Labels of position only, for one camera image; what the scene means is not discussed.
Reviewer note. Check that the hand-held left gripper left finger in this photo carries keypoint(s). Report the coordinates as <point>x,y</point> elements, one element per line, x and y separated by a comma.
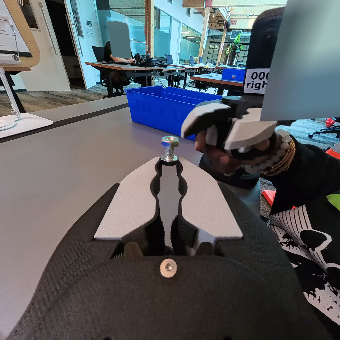
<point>130,207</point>

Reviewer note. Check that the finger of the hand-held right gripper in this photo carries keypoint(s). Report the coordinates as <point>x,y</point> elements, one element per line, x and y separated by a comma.
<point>204,114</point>
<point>247,133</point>

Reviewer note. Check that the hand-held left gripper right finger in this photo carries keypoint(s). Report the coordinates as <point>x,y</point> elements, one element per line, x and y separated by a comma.
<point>207,207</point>

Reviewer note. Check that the silver hex nut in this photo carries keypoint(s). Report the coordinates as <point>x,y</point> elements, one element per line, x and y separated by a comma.
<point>170,141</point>

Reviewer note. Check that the blue plastic bin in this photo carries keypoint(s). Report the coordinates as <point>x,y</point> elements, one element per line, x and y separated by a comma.
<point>159,109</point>
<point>234,74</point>

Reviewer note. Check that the silver hex bolt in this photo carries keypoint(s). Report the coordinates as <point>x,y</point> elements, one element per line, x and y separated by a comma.
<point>169,154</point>

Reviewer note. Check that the person's right forearm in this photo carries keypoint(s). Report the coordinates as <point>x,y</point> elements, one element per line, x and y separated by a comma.
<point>313,175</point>

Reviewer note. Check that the green plant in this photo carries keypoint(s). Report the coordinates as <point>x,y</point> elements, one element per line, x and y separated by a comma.
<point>234,42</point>

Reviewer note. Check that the wooden office desk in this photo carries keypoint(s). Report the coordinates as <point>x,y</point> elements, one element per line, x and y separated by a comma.
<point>133,66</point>
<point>218,80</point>

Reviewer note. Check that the black round cushion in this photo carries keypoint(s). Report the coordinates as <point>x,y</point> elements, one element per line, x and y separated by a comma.
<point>234,178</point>

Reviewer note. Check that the small red object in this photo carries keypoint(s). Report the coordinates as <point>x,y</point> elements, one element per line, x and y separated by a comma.
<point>268,197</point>

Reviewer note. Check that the orange traffic cone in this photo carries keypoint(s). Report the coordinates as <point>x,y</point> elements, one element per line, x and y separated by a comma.
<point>333,154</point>

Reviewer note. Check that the wooden pillar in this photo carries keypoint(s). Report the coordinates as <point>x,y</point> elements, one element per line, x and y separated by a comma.
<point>149,26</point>

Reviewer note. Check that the black printed shirt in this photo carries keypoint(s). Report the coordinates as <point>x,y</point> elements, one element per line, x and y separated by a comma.
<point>313,255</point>

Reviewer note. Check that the white sign stand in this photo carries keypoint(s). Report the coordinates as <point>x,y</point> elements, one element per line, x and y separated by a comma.
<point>26,125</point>

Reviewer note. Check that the instruction sign board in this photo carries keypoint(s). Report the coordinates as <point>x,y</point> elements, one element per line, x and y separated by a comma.
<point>18,32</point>

